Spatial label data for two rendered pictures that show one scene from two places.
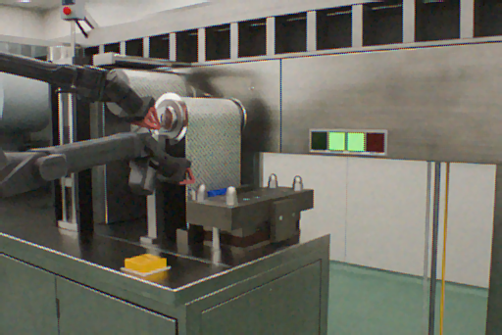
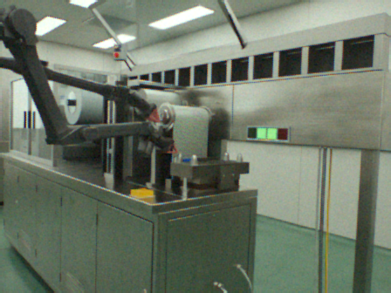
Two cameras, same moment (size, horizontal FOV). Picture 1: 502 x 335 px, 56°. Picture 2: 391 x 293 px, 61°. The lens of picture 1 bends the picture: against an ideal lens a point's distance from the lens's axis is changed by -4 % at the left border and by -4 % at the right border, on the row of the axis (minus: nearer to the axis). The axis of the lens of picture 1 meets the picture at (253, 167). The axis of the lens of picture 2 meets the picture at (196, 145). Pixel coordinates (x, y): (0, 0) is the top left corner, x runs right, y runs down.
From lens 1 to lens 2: 0.33 m
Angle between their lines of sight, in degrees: 11
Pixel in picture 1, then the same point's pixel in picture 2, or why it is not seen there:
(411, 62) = (305, 85)
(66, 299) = (101, 214)
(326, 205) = (286, 184)
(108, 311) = (121, 219)
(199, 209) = (176, 166)
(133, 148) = (140, 130)
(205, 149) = (185, 134)
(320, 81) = (254, 98)
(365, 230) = (312, 203)
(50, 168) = (89, 133)
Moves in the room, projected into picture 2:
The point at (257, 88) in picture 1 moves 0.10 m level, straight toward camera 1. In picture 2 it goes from (220, 102) to (218, 100)
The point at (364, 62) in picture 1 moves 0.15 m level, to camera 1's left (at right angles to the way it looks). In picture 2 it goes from (278, 85) to (246, 85)
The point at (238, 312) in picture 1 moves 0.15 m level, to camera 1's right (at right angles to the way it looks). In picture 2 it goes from (191, 225) to (226, 228)
